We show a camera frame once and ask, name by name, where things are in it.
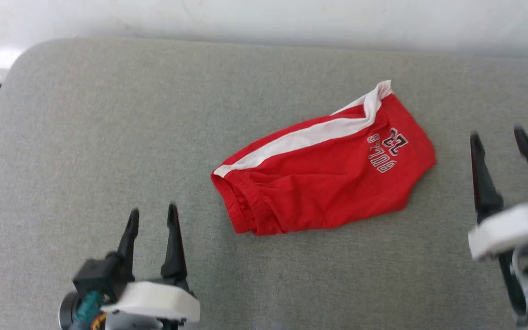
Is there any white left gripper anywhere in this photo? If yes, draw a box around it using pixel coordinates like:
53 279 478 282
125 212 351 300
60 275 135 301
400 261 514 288
101 203 200 330

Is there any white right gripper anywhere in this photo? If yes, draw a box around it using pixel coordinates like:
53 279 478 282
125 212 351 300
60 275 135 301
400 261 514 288
469 127 528 271

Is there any red basketball shorts white stripe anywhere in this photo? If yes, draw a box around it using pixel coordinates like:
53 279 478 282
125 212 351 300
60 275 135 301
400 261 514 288
211 80 437 237

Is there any grey fabric sofa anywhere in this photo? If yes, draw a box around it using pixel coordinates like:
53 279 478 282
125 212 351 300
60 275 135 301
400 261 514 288
0 38 528 330

